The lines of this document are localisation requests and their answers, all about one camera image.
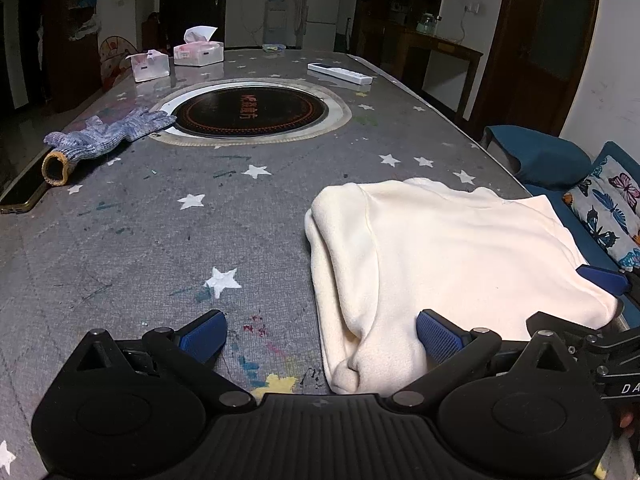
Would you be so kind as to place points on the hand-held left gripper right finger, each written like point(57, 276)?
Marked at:
point(440, 337)

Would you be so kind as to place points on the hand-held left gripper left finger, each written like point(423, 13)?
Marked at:
point(205, 335)

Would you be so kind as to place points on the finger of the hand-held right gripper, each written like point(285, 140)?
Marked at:
point(602, 277)
point(557, 324)

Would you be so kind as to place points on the cream sweatshirt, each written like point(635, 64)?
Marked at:
point(450, 260)

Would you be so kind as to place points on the butterfly-print pillow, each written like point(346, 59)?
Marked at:
point(610, 210)

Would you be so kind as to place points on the grey star-print tablecloth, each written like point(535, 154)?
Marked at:
point(150, 260)

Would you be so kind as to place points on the blue sofa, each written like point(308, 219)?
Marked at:
point(545, 160)

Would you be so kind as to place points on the grey-blue knit glove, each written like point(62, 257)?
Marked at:
point(100, 135)

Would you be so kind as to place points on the round black built-in cooker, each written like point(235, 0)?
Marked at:
point(250, 110)

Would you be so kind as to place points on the dark smartphone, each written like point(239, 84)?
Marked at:
point(20, 195)

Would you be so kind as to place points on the brown wooden glazed door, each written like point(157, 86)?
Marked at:
point(540, 35)

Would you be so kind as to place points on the small white tissue pack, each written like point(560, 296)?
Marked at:
point(147, 67)

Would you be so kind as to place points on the wooden side table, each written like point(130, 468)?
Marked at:
point(450, 47)

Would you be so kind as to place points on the pink-white tissue box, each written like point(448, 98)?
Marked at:
point(197, 54)

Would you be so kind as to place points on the white remote control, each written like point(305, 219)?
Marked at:
point(340, 73)

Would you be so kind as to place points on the round floor fan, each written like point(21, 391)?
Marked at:
point(117, 62)

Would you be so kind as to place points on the small blue-green packet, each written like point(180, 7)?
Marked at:
point(274, 48)

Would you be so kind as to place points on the white water dispenser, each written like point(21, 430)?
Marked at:
point(275, 25)

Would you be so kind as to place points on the white plastic bag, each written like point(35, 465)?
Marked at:
point(85, 29)

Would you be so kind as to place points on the dark entrance door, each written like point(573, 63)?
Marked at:
point(192, 5)

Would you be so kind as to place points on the dark wooden shelf cabinet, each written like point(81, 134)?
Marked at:
point(370, 10)

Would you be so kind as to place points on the white refrigerator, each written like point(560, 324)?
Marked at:
point(322, 10)

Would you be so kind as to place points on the white wall socket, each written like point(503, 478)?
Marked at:
point(472, 8)

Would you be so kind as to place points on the dark wooden arched wall cabinet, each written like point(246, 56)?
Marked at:
point(65, 70)

